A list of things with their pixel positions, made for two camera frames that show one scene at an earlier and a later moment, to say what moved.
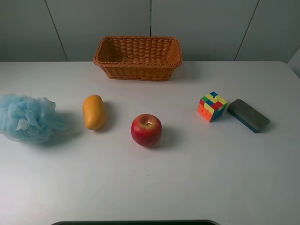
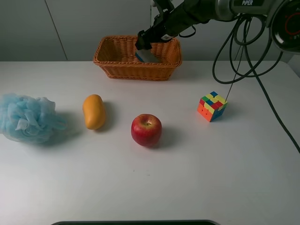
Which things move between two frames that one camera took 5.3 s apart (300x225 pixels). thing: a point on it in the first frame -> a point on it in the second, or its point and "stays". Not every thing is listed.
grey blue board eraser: (247, 115) -> (146, 56)
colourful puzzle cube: (211, 106) stays
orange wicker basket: (138, 58) stays
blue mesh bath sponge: (29, 119) stays
